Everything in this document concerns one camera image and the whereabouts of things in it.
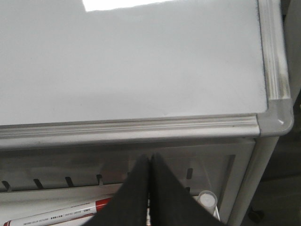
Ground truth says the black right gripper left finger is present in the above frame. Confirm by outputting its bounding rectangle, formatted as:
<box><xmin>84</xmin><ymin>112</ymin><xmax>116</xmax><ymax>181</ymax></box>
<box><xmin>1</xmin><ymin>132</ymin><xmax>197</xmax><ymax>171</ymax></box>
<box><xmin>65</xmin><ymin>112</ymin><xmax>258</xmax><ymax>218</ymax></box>
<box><xmin>84</xmin><ymin>155</ymin><xmax>150</xmax><ymax>226</ymax></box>

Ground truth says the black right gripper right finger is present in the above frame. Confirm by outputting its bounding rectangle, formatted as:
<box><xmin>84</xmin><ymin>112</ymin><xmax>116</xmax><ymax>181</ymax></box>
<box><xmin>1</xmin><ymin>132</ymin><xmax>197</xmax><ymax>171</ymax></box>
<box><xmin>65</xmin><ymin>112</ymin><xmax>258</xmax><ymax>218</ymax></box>
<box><xmin>150</xmin><ymin>153</ymin><xmax>223</xmax><ymax>226</ymax></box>

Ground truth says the red capped whiteboard marker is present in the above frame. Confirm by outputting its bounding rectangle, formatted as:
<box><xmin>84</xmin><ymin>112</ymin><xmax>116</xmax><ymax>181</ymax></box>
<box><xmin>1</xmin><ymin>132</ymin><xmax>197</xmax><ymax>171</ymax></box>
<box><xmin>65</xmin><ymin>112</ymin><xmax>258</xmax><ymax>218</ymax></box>
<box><xmin>3</xmin><ymin>198</ymin><xmax>112</xmax><ymax>226</ymax></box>

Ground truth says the white plastic cylinder cap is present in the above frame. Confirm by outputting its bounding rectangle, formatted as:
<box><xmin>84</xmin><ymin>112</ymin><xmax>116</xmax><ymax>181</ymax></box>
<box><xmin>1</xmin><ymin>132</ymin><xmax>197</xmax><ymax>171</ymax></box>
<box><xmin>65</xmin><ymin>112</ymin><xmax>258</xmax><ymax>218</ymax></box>
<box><xmin>198</xmin><ymin>190</ymin><xmax>218</xmax><ymax>214</ymax></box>

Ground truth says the white marker tray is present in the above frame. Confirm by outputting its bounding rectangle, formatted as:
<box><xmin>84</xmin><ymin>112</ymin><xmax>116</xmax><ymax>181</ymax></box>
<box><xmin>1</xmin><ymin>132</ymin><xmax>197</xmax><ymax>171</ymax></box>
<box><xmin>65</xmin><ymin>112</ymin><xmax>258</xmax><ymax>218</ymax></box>
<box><xmin>0</xmin><ymin>183</ymin><xmax>222</xmax><ymax>226</ymax></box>

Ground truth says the white whiteboard stand frame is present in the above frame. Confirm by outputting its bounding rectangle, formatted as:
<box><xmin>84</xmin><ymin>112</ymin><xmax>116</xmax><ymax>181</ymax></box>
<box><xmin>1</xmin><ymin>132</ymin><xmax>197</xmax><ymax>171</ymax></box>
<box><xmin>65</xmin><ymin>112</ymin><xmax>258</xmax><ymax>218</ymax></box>
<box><xmin>0</xmin><ymin>134</ymin><xmax>277</xmax><ymax>226</ymax></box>

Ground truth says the white whiteboard with aluminium frame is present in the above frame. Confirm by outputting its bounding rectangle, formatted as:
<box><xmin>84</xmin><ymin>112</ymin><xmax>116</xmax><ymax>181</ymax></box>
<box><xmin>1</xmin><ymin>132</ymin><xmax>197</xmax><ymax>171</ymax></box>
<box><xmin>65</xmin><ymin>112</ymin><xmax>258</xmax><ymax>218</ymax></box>
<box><xmin>0</xmin><ymin>0</ymin><xmax>293</xmax><ymax>150</ymax></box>

